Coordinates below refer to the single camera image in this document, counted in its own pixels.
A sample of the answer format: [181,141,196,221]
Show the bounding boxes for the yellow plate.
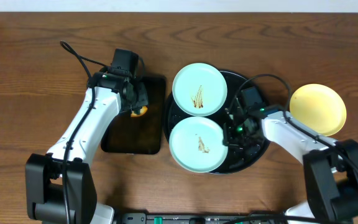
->
[290,84,347,136]

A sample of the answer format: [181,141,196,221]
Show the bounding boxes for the light blue plate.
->
[172,63,227,116]
[168,116,228,173]

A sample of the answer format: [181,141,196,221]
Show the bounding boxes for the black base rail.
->
[112,212,319,224]

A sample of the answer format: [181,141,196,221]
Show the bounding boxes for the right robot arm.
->
[224,105,358,223]

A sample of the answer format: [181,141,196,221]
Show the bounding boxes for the green and yellow sponge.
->
[131,106,148,118]

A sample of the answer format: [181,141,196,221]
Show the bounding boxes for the black rectangular tray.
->
[101,75,166,154]

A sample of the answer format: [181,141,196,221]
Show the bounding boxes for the black round tray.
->
[163,70,270,174]

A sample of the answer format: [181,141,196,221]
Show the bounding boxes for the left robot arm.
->
[25,72,149,223]

